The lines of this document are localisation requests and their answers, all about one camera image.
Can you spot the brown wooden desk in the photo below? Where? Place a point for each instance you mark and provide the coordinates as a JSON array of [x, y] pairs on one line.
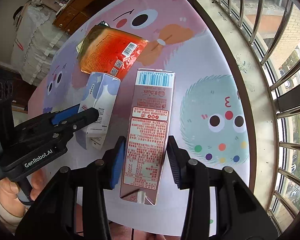
[[77, 12]]

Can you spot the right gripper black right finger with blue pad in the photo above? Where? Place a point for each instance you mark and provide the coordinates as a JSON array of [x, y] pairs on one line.
[[178, 159]]

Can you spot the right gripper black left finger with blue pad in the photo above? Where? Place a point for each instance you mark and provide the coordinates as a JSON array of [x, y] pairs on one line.
[[113, 162]]

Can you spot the white lace covered furniture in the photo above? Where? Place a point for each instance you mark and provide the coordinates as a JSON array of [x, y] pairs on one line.
[[37, 41]]

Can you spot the cartoon pink tablecloth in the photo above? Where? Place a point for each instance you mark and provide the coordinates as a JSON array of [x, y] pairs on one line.
[[207, 115]]

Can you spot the metal window guard bars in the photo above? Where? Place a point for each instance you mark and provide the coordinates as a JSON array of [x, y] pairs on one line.
[[272, 29]]

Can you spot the orange snack bag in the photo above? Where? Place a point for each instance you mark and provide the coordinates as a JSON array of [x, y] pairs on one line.
[[110, 51]]

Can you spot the person's left hand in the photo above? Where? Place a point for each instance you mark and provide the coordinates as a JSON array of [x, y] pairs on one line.
[[9, 191]]

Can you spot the pink milk carton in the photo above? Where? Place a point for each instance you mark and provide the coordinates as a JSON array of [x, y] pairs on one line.
[[149, 124]]

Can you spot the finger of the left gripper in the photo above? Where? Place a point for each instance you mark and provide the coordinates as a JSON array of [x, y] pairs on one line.
[[86, 117], [69, 114]]

